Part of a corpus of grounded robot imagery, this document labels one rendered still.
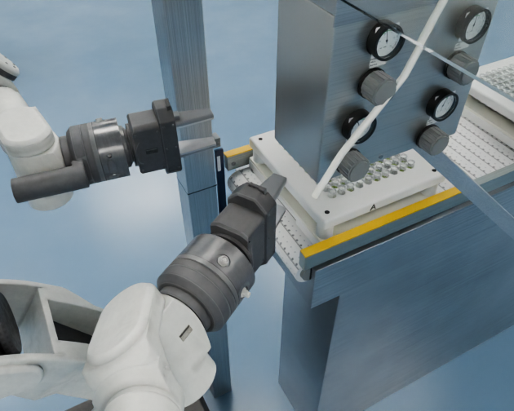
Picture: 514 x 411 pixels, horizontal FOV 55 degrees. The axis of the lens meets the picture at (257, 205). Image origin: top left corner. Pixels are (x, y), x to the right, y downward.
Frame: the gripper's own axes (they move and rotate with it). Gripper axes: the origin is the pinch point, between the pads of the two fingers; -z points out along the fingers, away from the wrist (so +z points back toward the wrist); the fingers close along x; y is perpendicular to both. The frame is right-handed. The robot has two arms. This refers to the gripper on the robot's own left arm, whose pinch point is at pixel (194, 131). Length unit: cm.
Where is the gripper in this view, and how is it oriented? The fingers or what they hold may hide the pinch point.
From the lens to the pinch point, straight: 77.3
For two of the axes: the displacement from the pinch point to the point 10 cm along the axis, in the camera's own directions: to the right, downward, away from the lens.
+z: -9.4, 2.4, -2.4
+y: 3.4, 6.5, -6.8
